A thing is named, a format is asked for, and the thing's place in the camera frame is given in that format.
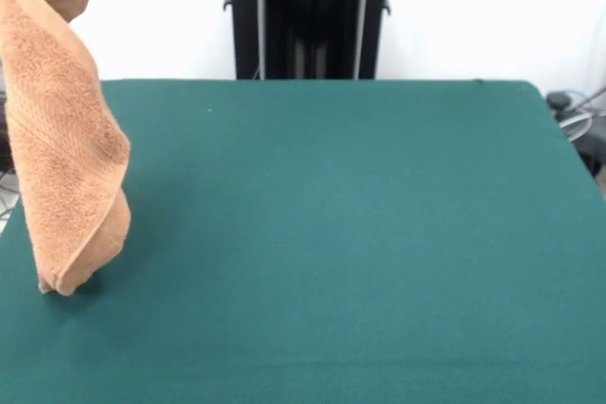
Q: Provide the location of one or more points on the tan terry towel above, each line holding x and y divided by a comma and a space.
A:
57, 139

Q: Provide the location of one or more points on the dark grey stand base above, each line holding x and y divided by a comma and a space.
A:
3, 148
558, 100

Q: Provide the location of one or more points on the dark green table cloth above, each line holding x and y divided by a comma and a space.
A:
331, 233

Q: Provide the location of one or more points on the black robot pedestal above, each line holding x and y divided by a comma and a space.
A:
246, 21

